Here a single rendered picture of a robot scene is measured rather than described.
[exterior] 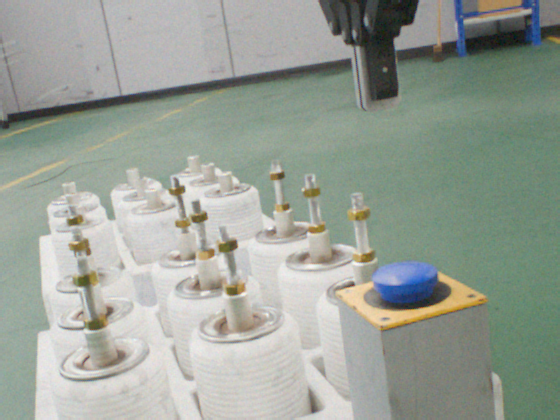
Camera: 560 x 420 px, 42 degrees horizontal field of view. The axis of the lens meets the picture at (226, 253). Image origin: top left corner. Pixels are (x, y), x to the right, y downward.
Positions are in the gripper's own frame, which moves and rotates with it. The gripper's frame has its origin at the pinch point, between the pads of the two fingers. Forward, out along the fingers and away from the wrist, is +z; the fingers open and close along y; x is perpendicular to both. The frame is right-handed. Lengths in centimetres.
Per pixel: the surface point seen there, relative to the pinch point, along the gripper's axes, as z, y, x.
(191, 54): 9, -682, 115
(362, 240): 14.9, -16.2, 4.3
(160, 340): 26.9, -35.2, -13.2
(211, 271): 18.0, -27.5, -7.4
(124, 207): 21, -80, -12
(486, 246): 45, -85, 57
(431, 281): 12.3, 2.3, 1.0
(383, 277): 11.9, 0.8, -1.3
